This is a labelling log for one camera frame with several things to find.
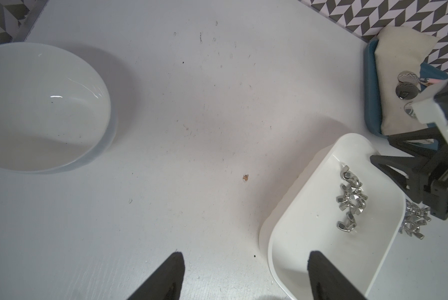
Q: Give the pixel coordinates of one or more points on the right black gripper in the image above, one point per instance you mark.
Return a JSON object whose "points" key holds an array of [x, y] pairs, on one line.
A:
{"points": [[423, 179]]}

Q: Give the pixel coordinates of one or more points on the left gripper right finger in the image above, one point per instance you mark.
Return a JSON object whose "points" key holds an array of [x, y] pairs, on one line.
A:
{"points": [[327, 282]]}

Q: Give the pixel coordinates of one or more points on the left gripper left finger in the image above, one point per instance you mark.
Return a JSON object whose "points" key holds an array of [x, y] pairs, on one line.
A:
{"points": [[166, 281]]}

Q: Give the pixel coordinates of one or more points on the removed silver wing nuts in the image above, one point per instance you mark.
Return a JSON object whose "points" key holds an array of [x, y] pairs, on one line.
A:
{"points": [[415, 217]]}

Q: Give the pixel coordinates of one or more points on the white storage box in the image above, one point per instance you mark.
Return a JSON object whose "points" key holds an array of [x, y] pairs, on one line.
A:
{"points": [[306, 219]]}

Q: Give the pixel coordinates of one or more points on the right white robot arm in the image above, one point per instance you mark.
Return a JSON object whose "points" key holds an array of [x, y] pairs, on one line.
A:
{"points": [[431, 107]]}

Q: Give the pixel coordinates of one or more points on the silver wing nut pile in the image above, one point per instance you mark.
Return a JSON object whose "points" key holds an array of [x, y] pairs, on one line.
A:
{"points": [[353, 200]]}

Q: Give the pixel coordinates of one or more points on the teal tray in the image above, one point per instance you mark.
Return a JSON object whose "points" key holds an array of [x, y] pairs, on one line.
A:
{"points": [[372, 110]]}

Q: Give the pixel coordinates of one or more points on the beige cloth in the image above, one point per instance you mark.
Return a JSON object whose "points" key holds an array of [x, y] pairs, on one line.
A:
{"points": [[399, 49]]}

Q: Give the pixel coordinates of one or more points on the white round bowl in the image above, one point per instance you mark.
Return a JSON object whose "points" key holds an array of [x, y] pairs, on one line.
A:
{"points": [[56, 113]]}

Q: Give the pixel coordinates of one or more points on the white handled spoon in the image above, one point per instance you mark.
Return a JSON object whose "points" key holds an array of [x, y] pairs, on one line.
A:
{"points": [[408, 108]]}

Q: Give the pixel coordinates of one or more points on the dark handled spoon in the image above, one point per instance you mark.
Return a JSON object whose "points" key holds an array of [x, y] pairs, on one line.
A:
{"points": [[407, 91]]}

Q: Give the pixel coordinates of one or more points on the pink handled spoon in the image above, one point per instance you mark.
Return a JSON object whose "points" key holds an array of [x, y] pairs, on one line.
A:
{"points": [[410, 77]]}

